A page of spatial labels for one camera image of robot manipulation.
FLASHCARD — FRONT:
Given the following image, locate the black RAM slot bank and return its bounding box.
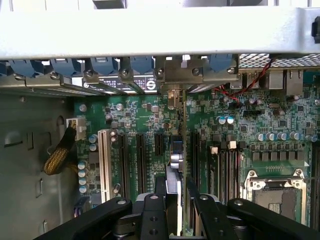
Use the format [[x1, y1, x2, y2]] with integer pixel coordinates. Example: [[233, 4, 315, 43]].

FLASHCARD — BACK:
[[207, 143, 242, 202]]

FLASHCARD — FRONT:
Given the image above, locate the long black expansion slot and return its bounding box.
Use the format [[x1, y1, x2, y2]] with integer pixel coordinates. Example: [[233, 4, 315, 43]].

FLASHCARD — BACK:
[[116, 131, 130, 200], [135, 131, 148, 195], [190, 130, 201, 192]]

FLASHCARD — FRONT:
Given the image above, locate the metal CPU socket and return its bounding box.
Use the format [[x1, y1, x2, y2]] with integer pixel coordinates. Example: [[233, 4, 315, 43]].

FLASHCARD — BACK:
[[242, 168, 308, 226]]

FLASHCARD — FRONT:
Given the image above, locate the white PCI expansion slot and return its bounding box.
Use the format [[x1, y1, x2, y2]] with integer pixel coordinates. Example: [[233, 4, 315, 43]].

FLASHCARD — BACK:
[[97, 128, 114, 204]]

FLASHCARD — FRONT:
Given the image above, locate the short black expansion slot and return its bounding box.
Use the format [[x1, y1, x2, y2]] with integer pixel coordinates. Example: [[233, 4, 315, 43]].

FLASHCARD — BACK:
[[154, 132, 166, 156]]

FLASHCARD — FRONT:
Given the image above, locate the green motherboard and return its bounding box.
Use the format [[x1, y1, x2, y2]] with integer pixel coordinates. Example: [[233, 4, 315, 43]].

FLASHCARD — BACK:
[[73, 69, 320, 240]]

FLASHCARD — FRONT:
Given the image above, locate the white power connector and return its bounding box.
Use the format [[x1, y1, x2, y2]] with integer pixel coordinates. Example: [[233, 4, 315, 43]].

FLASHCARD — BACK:
[[65, 117, 87, 141]]

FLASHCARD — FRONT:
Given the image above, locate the black printed label plate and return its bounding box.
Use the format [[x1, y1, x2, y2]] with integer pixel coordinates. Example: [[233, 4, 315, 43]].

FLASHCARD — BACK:
[[71, 75, 158, 95]]

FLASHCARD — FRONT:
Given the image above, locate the metal slot cover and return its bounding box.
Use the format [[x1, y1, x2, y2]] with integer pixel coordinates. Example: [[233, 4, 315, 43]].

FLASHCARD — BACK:
[[83, 68, 126, 96], [202, 65, 240, 88], [118, 66, 149, 95]]

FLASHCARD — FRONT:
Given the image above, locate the silver USB port block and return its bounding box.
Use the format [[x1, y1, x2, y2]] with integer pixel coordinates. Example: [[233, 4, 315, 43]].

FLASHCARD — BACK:
[[238, 70, 261, 90]]

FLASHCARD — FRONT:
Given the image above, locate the blue slot retention clip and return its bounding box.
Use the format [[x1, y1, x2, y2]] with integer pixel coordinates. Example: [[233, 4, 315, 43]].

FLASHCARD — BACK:
[[30, 59, 52, 78], [209, 53, 239, 74], [51, 58, 86, 78], [90, 56, 119, 76], [129, 55, 154, 75]]

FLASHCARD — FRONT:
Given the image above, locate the silver ethernet port block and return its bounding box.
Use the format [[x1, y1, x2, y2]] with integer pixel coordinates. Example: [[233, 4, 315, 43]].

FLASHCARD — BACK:
[[285, 69, 305, 96]]

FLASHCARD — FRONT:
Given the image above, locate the grey metal PC case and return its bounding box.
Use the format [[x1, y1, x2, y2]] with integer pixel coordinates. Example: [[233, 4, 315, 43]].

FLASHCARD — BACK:
[[0, 0, 320, 240]]

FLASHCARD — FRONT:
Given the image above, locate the black plastic case clip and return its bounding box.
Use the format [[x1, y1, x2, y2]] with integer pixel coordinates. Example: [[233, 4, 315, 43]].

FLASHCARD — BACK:
[[310, 20, 320, 45]]

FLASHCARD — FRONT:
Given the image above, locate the purple wire plug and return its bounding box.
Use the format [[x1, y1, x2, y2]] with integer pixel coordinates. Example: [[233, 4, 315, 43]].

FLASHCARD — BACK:
[[73, 196, 91, 219]]

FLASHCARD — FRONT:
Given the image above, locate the yellow black braided power cable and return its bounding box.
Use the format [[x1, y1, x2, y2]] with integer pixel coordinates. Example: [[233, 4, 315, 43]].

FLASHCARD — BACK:
[[43, 124, 77, 176]]

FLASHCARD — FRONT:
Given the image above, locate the red black twisted wire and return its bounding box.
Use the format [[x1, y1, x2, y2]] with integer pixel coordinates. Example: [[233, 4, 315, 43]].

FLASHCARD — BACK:
[[214, 57, 274, 101]]

